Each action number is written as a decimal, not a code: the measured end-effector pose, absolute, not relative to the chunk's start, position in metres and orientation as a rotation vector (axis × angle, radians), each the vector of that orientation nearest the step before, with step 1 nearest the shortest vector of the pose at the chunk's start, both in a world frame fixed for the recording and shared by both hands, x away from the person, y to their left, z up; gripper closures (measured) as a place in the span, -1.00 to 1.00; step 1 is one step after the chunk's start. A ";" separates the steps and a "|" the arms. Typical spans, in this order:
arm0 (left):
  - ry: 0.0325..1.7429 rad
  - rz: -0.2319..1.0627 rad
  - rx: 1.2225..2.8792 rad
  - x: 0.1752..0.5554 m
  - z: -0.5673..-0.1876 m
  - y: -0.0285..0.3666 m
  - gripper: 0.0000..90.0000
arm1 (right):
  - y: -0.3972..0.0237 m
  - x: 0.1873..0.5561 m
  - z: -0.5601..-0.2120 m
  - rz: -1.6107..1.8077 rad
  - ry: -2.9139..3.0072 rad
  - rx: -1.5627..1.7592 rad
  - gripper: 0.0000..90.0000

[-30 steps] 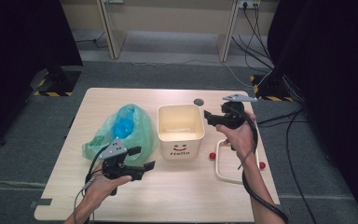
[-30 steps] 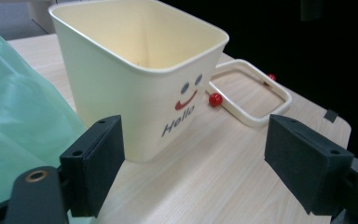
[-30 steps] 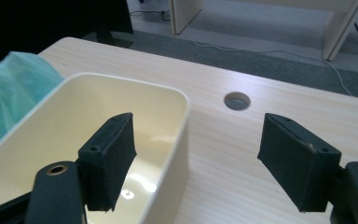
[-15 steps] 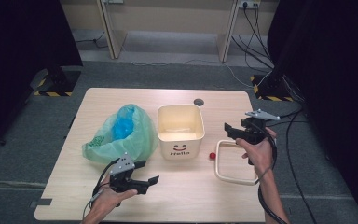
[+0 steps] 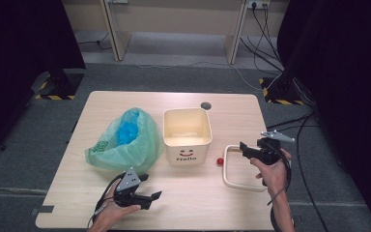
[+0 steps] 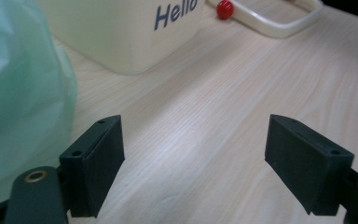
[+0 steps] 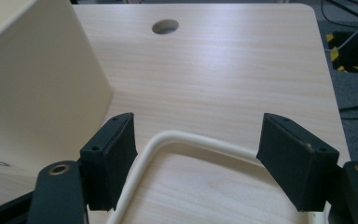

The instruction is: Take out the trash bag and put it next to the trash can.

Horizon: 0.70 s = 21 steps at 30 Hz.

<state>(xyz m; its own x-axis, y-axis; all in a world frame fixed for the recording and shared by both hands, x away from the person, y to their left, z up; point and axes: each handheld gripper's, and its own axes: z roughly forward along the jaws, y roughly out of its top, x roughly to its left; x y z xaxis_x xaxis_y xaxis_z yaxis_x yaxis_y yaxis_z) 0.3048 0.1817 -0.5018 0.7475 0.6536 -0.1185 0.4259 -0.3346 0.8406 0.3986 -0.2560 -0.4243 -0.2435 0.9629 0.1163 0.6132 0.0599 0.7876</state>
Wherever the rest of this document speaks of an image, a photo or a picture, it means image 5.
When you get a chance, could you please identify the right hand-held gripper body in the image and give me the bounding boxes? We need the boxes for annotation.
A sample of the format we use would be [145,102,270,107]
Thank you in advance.
[256,130,296,166]

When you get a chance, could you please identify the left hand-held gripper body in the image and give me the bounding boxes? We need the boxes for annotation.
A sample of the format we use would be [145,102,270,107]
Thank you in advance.
[113,167,142,208]

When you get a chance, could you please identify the green plastic trash bag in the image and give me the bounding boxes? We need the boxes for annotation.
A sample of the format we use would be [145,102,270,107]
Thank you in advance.
[84,107,166,176]

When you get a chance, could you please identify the white bin ring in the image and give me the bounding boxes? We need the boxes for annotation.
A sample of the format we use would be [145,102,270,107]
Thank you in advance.
[215,144,269,193]

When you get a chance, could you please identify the white trash bin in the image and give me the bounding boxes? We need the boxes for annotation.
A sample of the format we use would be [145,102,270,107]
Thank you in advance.
[162,107,214,167]

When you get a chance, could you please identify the person's right hand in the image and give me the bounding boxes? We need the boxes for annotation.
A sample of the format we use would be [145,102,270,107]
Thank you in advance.
[250,152,293,198]

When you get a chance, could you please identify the person's left hand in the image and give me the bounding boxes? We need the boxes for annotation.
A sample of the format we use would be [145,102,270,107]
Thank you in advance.
[91,185,142,227]

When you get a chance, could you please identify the black stand base, striped edge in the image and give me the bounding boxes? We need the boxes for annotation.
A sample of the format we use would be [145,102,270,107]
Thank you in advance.
[32,71,85,101]
[259,76,304,106]

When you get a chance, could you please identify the grey tape patch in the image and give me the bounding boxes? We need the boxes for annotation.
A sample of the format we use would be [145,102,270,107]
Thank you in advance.
[30,205,55,217]

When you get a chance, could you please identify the dark curtain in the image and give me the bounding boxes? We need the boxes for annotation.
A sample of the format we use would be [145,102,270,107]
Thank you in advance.
[0,0,87,156]
[276,0,371,232]

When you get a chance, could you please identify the light wooden desk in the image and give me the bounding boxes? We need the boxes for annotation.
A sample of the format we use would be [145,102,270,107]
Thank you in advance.
[100,0,249,65]

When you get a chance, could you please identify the left hand-held gripper cable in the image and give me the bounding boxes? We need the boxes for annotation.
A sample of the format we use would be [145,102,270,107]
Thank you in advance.
[86,172,128,228]

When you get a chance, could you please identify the hand-held gripper cable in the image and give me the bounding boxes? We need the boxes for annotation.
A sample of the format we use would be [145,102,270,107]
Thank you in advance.
[86,172,128,228]
[266,141,294,232]

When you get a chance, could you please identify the long black floor cables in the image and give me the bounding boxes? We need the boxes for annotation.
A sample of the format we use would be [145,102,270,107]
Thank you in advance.
[266,110,330,232]

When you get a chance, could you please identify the right hand-held gripper cable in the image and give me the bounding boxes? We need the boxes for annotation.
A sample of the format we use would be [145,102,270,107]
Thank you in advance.
[266,141,294,232]

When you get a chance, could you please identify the bundle of black wall cables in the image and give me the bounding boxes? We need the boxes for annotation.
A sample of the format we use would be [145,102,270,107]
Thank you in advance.
[240,2,285,76]

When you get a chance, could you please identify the thin black floor cable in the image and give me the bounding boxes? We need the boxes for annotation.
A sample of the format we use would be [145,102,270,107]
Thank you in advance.
[78,32,113,51]

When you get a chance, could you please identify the white wall power outlet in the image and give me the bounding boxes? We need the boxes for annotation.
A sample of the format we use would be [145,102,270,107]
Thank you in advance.
[246,0,271,10]

